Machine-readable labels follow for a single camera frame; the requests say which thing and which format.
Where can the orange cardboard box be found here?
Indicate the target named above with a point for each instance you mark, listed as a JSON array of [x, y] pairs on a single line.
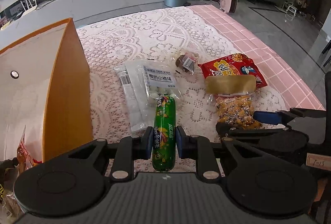
[[64, 89]]

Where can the white router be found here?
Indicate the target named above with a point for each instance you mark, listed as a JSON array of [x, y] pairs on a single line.
[[29, 6]]

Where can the white lace tablecloth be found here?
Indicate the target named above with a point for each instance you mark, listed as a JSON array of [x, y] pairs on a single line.
[[144, 32]]

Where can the red snack packet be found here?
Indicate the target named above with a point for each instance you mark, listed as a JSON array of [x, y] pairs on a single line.
[[227, 66]]

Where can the clear packet with brown snack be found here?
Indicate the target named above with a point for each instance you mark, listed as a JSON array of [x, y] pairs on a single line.
[[185, 62]]

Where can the white step stool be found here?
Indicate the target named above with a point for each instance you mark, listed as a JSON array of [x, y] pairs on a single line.
[[291, 9]]

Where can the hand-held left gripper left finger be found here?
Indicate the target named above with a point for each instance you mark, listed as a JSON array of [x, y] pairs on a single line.
[[148, 143]]

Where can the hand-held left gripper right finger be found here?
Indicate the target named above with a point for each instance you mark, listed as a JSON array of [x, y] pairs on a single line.
[[181, 143]]

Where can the pink heater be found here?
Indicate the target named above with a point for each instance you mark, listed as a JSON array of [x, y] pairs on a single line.
[[228, 3]]

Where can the white silver snack packet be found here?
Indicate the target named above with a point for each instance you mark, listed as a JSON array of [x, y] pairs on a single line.
[[134, 100]]

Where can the yellow snack clear packet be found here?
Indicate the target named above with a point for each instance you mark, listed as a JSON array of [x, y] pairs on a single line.
[[235, 112]]

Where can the yellow cake packet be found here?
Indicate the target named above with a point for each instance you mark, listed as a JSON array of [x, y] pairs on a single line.
[[230, 84]]

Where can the beige snack packet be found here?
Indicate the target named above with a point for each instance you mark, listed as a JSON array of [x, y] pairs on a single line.
[[11, 204]]

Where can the dark dates packet green label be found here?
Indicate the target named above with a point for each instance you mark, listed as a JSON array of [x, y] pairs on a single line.
[[6, 169]]

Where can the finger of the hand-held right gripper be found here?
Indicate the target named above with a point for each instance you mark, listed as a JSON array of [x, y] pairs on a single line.
[[267, 117], [248, 131]]

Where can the green sausage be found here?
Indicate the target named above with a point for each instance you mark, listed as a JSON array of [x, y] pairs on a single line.
[[163, 133]]

